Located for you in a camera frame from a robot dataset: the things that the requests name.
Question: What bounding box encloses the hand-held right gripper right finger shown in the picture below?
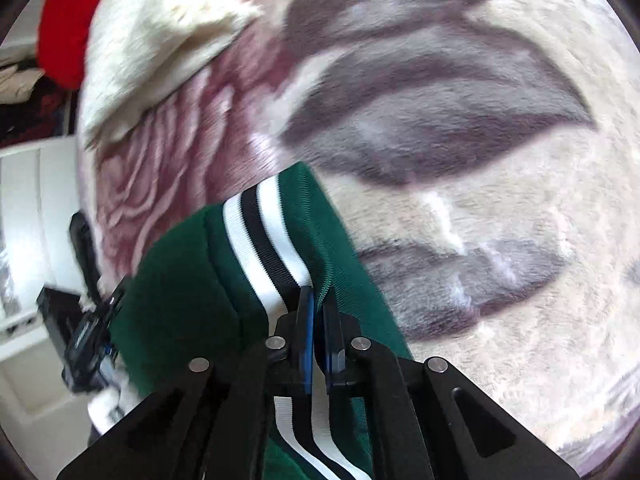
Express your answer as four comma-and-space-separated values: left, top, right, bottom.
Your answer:
322, 301, 582, 480

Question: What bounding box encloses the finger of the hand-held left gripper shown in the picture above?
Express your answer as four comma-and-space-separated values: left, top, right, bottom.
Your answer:
102, 275, 128, 313

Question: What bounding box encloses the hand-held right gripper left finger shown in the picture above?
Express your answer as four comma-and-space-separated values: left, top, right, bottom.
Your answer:
56, 286, 316, 480

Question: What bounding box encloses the green and cream varsity jacket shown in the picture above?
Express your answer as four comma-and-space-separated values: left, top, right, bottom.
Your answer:
87, 160, 416, 480

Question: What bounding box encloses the pile of clothes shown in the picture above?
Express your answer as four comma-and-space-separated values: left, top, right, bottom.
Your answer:
0, 45, 48, 106

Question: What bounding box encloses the white cabinet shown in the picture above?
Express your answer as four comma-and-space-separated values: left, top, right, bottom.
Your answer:
0, 135, 96, 361

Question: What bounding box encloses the floral fleece blanket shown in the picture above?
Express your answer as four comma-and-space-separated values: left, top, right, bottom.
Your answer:
75, 0, 640, 476

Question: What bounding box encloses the red cloth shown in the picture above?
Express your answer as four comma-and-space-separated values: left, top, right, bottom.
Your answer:
36, 0, 136, 91

